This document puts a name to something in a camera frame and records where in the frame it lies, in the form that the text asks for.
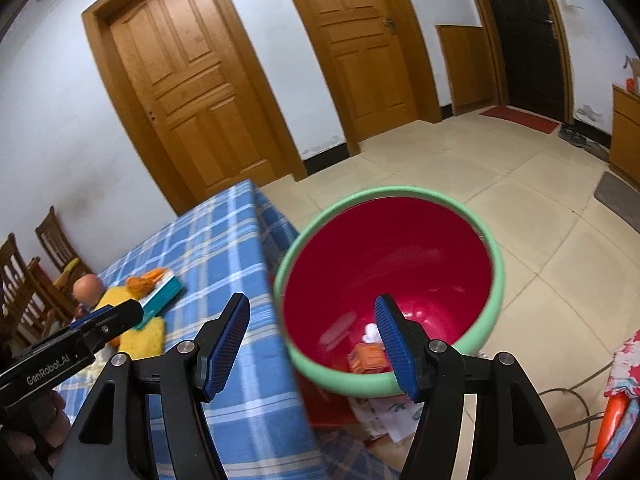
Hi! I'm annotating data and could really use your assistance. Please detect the yellow foam fruit net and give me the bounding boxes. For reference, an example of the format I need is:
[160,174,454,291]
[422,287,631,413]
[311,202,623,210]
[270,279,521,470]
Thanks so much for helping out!
[96,286,165,360]

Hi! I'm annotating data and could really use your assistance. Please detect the orange snack packet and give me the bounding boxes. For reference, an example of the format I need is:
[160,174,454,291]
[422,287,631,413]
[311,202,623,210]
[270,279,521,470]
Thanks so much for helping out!
[347,342,392,374]

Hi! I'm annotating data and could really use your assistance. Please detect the white tissue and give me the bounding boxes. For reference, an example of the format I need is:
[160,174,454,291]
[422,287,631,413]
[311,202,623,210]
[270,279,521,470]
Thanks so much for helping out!
[361,323,382,344]

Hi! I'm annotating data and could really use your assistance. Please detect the left hand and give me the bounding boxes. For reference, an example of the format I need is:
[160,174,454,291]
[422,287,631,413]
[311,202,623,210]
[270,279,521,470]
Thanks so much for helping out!
[1,390,70,479]

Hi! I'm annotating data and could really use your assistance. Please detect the near wooden chair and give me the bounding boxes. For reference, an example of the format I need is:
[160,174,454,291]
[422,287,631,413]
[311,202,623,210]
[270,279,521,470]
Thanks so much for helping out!
[1,233,74,349]

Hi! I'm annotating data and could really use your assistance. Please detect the large apple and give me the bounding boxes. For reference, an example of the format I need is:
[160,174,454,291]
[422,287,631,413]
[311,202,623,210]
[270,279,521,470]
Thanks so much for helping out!
[72,274,105,309]

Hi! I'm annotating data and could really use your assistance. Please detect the far wooden chair with cushion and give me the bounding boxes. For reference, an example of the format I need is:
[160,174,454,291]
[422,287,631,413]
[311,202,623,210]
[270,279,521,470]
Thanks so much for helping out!
[35,206,92,294]

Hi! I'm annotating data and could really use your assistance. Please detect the teal and white box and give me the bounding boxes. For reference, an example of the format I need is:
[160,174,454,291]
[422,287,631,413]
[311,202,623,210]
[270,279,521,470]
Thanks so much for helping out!
[136,270,183,330]

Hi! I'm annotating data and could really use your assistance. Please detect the papers under bin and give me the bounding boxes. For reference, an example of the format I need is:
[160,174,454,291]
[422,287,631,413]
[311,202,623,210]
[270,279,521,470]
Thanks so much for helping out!
[348,396,423,443]

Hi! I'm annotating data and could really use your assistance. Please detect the floral cloth with orange object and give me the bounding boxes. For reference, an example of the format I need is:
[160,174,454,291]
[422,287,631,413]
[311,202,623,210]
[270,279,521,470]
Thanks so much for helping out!
[588,332,639,479]

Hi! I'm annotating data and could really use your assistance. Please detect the blue plaid tablecloth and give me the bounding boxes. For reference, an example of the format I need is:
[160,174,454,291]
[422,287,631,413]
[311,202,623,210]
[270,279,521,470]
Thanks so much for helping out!
[53,179,402,480]

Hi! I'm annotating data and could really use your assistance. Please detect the red bin with green rim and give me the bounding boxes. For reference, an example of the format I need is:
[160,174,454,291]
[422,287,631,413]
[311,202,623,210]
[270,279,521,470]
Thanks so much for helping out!
[273,185,506,398]

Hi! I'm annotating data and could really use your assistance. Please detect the grey floor mat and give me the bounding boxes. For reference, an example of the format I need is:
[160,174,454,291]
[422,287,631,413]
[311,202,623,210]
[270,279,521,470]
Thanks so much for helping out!
[594,172,640,232]

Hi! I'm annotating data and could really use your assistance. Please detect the left wooden door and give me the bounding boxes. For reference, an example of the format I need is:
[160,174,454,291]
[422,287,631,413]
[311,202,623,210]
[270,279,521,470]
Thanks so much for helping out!
[82,0,307,214]

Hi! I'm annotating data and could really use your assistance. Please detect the wooden door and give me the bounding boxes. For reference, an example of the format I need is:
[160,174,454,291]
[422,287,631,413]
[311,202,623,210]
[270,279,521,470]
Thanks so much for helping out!
[293,0,442,154]
[82,0,307,214]

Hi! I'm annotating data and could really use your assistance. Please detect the shoes by door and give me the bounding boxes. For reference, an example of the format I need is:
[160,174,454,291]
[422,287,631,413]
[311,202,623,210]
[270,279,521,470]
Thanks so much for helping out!
[558,125,610,162]

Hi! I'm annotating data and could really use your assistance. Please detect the wooden cabinet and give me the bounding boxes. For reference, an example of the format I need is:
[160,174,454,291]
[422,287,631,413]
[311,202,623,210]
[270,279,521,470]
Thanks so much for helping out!
[610,84,640,188]

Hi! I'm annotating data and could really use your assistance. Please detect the red doormat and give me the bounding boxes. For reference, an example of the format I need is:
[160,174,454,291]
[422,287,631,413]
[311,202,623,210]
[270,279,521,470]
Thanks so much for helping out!
[480,105,561,134]

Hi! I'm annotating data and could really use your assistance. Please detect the dark entrance door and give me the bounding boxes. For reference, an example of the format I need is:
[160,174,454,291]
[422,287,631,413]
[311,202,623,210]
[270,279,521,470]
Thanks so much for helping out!
[475,0,573,122]

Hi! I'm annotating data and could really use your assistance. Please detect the middle wooden door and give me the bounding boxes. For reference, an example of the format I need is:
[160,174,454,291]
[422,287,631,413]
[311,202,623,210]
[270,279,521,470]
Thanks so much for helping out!
[293,0,442,154]

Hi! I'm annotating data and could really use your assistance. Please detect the cable on floor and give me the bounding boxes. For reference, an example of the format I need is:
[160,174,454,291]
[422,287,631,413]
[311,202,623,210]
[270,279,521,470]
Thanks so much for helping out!
[537,358,620,470]

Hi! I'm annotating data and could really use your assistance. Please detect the low wooden wall panel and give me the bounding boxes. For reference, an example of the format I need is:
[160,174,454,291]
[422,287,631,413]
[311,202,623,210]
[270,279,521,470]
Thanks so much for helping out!
[436,25,498,115]

